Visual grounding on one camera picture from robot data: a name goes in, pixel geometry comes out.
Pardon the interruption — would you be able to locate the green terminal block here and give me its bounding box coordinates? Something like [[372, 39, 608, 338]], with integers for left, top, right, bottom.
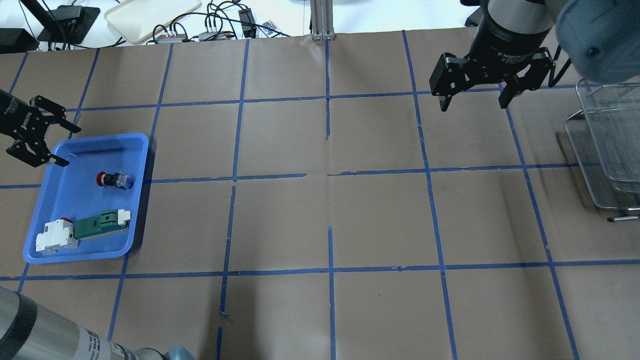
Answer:
[[73, 209, 131, 240]]

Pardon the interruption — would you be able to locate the white circuit breaker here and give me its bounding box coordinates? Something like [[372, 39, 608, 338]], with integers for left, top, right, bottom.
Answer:
[[35, 218, 80, 255]]

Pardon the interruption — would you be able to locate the red emergency push button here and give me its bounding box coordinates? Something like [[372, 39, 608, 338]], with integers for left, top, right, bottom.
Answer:
[[96, 171, 135, 191]]

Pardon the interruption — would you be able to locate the aluminium frame post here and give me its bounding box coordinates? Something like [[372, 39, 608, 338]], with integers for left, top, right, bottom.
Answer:
[[310, 0, 336, 42]]

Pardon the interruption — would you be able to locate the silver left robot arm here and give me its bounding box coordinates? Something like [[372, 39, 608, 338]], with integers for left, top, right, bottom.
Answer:
[[1, 91, 194, 360]]

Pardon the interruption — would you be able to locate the blue plastic tray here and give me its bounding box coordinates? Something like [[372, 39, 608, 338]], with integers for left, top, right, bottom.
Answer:
[[22, 132, 150, 265]]

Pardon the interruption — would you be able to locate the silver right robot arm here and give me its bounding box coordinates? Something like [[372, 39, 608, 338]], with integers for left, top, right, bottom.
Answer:
[[429, 0, 640, 111]]

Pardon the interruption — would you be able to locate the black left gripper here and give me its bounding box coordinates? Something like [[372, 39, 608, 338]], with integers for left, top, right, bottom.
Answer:
[[0, 89, 82, 167]]

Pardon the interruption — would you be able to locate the wire mesh shelf rack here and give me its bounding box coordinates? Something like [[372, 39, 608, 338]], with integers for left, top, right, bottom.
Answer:
[[565, 79, 640, 223]]

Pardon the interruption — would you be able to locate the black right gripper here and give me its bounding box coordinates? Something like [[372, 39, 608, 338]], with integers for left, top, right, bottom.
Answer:
[[429, 14, 553, 112]]

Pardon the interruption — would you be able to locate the black camera stand base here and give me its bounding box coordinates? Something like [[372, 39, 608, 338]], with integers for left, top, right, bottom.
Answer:
[[34, 5, 102, 46]]

